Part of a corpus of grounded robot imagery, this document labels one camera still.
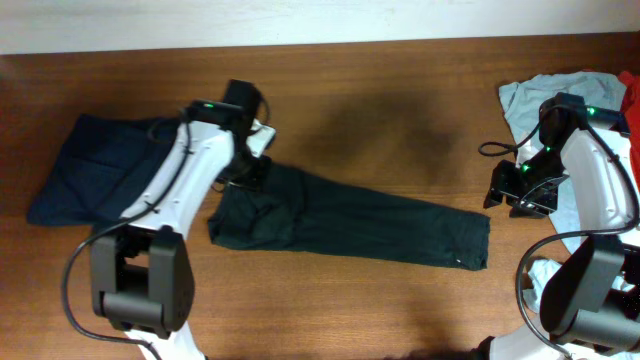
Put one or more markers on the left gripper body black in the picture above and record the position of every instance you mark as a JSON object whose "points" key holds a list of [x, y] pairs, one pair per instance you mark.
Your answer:
{"points": [[251, 173]]}

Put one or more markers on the black t-shirt white logo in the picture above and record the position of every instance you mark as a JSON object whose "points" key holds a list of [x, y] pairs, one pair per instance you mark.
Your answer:
{"points": [[298, 211]]}

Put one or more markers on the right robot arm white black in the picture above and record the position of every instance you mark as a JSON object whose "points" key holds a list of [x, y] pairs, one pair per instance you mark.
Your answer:
{"points": [[590, 307]]}

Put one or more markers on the folded navy blue garment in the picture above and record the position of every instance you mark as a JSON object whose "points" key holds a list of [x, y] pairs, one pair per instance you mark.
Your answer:
{"points": [[102, 167]]}

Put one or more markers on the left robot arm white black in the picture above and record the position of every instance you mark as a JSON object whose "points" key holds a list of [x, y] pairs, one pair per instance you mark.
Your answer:
{"points": [[141, 278]]}

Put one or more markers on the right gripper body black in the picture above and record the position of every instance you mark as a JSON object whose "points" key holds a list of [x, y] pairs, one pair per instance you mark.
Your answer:
{"points": [[532, 188]]}

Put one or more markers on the red garment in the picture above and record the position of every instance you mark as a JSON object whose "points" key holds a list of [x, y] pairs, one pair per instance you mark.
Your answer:
{"points": [[621, 93]]}

